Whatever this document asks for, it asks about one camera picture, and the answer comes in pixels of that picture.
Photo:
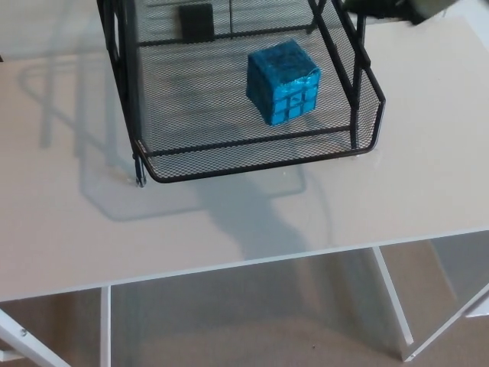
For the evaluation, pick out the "black mesh file tray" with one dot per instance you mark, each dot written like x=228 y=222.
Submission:
x=198 y=126

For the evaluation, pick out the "dark green object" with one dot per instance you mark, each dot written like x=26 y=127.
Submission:
x=401 y=7

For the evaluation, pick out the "blue taped cube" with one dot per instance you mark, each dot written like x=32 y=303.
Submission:
x=282 y=80

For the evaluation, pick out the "white desk frame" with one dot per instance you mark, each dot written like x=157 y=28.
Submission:
x=393 y=306

